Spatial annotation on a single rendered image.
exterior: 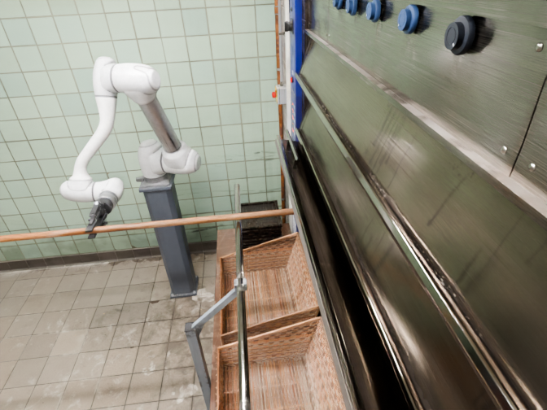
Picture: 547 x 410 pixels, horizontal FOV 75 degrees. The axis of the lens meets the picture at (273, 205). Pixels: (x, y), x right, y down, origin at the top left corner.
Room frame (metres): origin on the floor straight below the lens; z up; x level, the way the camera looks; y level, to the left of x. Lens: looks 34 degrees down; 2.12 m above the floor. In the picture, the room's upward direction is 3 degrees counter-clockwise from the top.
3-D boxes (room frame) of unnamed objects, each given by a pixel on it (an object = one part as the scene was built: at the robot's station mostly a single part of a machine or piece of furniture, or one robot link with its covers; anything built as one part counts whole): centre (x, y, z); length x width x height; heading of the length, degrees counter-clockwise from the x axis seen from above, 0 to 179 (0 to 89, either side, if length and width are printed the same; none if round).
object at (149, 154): (2.05, 0.74, 1.17); 0.18 x 0.16 x 0.22; 76
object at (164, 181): (2.05, 0.77, 1.03); 0.22 x 0.18 x 0.06; 95
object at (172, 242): (2.05, 0.75, 0.50); 0.21 x 0.21 x 1.00; 5
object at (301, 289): (1.32, 0.07, 0.72); 0.56 x 0.49 x 0.28; 6
